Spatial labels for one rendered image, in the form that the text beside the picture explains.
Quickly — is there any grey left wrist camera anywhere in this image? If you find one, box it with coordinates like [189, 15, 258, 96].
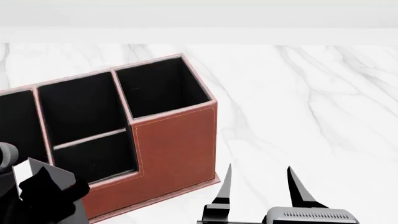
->
[0, 142, 20, 174]

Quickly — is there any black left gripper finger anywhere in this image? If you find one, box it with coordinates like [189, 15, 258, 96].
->
[18, 166, 91, 211]
[0, 172, 21, 202]

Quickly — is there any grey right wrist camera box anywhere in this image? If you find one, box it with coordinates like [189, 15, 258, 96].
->
[262, 205, 361, 224]

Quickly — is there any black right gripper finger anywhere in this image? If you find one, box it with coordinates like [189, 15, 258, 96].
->
[203, 162, 233, 220]
[287, 166, 330, 209]

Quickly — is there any brown leather desk caddy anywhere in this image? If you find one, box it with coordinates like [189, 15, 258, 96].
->
[0, 52, 222, 224]

